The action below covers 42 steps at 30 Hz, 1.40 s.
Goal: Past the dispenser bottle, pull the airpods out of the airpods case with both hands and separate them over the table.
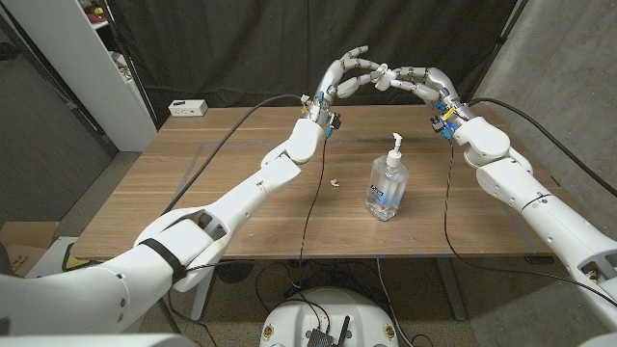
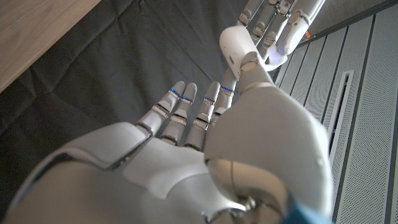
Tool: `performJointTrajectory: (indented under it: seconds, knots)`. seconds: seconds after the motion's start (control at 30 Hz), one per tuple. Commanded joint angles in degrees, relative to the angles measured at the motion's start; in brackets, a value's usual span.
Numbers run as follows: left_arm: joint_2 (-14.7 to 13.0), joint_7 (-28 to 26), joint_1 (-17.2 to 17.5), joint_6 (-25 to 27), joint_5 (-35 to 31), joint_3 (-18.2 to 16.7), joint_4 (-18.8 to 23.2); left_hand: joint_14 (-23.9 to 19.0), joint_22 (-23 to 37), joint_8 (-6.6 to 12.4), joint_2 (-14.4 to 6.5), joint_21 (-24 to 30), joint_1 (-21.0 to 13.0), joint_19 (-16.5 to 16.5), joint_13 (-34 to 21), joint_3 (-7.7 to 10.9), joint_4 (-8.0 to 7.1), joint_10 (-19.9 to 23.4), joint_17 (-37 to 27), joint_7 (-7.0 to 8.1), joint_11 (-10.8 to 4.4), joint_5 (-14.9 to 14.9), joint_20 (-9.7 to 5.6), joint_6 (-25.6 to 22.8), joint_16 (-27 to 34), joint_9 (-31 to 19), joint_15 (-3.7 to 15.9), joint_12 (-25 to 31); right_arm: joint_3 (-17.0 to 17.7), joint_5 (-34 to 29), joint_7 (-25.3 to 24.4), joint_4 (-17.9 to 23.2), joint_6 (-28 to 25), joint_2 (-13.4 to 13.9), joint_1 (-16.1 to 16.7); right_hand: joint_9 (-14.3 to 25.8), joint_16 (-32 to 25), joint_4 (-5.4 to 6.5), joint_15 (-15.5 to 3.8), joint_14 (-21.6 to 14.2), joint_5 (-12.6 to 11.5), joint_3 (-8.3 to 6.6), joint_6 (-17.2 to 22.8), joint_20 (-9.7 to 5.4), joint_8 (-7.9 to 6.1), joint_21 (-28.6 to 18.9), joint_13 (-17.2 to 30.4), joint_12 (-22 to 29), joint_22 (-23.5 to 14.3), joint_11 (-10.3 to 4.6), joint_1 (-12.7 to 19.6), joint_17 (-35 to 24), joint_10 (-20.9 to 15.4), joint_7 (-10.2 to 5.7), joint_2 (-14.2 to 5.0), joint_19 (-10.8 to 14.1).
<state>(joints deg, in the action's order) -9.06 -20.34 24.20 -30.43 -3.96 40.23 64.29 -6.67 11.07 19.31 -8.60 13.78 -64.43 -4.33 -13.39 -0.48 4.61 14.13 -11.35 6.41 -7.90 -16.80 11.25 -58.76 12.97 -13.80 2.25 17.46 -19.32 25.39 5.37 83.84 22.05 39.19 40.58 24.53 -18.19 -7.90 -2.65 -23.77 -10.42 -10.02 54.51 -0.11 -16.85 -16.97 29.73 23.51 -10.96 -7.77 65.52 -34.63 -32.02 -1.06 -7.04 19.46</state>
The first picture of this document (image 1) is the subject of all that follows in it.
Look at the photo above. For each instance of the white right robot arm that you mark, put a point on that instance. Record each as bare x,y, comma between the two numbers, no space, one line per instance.
530,197

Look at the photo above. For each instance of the black antenna module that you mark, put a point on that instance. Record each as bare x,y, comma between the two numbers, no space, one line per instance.
318,337

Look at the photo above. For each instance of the white shelf cabinet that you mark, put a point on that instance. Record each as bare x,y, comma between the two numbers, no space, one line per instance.
87,72

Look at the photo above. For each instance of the white robot torso base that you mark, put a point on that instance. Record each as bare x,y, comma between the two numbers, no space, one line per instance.
328,308

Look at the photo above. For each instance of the white power outlet box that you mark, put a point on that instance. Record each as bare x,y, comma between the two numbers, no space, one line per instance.
188,108

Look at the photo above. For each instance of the white airpods case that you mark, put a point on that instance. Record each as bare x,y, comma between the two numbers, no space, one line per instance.
383,79

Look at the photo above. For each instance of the black backdrop stand pole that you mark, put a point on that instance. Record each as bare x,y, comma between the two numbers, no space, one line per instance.
130,67
501,41

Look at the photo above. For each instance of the small red yellow object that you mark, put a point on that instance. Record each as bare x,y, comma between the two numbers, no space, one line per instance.
99,18

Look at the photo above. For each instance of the brown cardboard box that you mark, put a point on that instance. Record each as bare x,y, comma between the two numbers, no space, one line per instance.
29,241

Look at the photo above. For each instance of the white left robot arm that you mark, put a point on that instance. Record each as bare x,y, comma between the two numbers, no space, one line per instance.
241,197

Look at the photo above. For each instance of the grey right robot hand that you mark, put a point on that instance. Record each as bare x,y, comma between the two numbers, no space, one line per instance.
434,84

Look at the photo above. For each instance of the white table leg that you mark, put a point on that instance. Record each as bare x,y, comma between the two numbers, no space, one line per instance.
205,299
453,294

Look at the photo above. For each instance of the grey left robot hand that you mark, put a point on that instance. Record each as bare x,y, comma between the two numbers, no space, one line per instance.
332,82

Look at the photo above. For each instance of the round black floor fan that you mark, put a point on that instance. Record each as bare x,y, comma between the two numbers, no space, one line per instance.
236,270

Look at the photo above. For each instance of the small white airpod earbud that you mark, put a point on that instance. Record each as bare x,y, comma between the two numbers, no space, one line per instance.
334,182

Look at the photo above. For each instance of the black fabric backdrop curtain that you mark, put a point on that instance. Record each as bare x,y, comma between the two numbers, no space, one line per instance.
217,48

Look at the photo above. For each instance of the clear hand sanitizer pump bottle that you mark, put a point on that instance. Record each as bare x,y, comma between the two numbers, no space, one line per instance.
385,193

